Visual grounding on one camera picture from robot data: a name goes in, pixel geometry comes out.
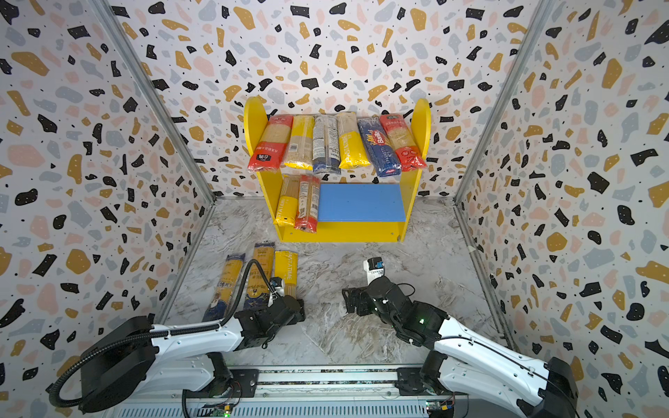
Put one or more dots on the dark blue spaghetti bag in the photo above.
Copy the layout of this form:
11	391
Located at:
223	292

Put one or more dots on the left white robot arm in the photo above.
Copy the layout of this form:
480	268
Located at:
134	357

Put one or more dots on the yellow Pastatime spaghetti bag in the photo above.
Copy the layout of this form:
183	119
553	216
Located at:
286	269

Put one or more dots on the clear white label spaghetti bag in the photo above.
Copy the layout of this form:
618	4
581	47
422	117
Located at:
326	152

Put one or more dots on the red spaghetti bag black label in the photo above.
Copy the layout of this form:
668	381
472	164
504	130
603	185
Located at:
268	155

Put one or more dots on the red spaghetti bag top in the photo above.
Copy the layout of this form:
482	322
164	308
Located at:
402	140

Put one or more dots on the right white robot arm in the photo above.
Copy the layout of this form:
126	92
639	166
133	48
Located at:
462	361

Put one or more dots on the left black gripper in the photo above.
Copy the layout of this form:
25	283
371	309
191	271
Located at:
301	315

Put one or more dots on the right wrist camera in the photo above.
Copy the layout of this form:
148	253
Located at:
374	269

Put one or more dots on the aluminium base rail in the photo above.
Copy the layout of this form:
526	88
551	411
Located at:
346	391

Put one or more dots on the red clear spaghetti bag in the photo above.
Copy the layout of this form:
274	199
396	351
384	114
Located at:
308	204

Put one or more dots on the orange blue spaghetti bag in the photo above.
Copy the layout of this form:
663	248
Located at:
258	292

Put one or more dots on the blue Barilla spaghetti bag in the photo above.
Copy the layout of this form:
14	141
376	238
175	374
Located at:
377	145

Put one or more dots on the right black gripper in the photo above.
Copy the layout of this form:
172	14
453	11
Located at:
358	299

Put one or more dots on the plain yellow spaghetti bag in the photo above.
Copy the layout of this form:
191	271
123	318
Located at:
299	154

